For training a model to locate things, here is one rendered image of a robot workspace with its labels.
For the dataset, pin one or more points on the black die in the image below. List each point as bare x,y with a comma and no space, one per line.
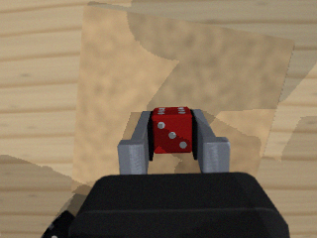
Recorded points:
59,228

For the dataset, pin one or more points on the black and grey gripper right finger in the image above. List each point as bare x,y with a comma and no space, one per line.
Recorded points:
212,153

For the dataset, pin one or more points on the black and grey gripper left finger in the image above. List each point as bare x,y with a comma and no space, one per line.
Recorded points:
134,155

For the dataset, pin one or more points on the red die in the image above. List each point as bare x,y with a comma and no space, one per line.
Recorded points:
172,130

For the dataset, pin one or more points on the tan square mat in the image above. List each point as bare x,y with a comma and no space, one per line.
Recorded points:
131,62

